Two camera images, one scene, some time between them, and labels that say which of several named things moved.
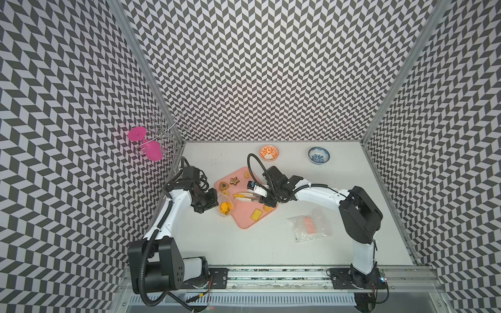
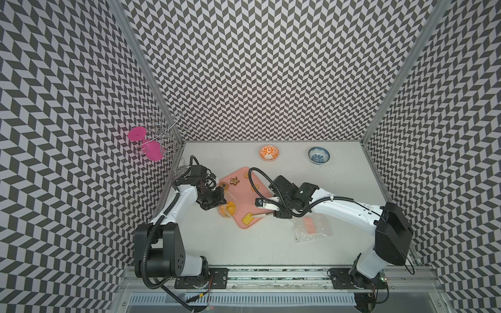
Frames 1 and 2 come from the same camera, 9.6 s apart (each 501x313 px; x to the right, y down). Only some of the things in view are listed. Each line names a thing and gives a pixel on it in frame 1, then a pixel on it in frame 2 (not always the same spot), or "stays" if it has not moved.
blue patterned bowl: x=318 y=155 stays
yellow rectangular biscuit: x=256 y=214 → x=248 y=218
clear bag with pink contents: x=310 y=227 stays
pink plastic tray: x=245 y=212 stays
